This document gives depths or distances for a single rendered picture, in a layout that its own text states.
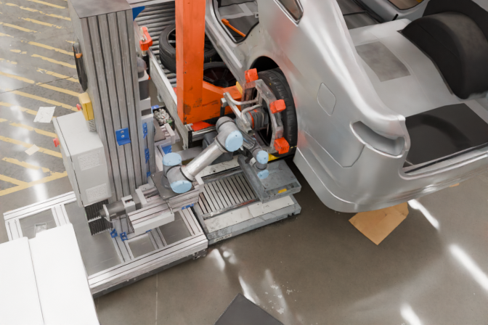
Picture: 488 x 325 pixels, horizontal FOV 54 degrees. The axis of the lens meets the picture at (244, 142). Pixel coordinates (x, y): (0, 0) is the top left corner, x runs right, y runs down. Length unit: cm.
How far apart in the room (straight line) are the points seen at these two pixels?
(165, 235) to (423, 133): 206
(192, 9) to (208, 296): 201
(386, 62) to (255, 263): 191
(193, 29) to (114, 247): 164
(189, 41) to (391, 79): 161
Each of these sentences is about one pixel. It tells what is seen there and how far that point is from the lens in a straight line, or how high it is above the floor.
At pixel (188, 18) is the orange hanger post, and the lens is 333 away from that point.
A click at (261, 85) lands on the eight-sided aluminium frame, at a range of 346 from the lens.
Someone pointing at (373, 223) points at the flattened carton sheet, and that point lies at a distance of 422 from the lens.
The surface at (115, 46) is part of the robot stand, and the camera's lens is 249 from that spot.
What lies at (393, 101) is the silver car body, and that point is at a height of 95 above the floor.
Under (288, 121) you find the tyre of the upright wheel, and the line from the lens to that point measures 331.
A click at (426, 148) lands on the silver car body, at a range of 371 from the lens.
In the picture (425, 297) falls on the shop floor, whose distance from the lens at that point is 401.
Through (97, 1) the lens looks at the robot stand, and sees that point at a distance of 248.
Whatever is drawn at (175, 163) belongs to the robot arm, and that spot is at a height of 105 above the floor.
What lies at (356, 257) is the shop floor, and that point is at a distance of 399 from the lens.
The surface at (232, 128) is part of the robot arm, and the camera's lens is 279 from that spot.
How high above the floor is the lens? 325
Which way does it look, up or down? 46 degrees down
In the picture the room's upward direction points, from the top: 7 degrees clockwise
